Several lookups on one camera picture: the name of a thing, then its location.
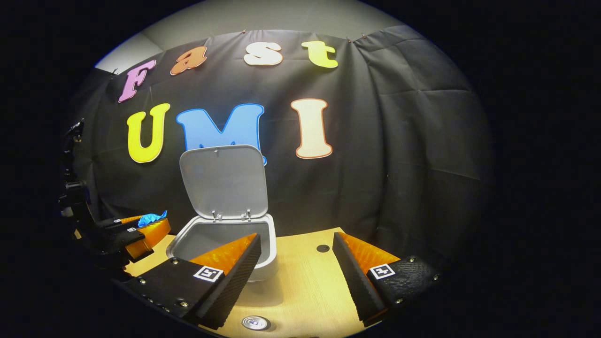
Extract black backdrop cloth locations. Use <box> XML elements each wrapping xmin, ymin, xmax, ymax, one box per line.
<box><xmin>66</xmin><ymin>26</ymin><xmax>493</xmax><ymax>263</ymax></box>

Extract wooden desktop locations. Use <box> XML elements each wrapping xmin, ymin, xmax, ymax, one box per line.
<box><xmin>123</xmin><ymin>227</ymin><xmax>390</xmax><ymax>338</ymax></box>

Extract blue paper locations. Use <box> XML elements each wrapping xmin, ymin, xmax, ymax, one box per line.
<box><xmin>137</xmin><ymin>210</ymin><xmax>168</xmax><ymax>228</ymax></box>

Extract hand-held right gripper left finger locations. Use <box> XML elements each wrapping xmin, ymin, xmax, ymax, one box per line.
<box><xmin>123</xmin><ymin>232</ymin><xmax>262</xmax><ymax>330</ymax></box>

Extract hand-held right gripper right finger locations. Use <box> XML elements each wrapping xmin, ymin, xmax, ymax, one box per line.
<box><xmin>332</xmin><ymin>231</ymin><xmax>442</xmax><ymax>328</ymax></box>

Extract white desktop garbage bin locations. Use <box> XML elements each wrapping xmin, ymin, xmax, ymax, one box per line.
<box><xmin>165</xmin><ymin>145</ymin><xmax>277</xmax><ymax>283</ymax></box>

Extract silver pop can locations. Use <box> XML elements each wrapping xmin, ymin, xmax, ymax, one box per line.
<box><xmin>241</xmin><ymin>315</ymin><xmax>271</xmax><ymax>331</ymax></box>

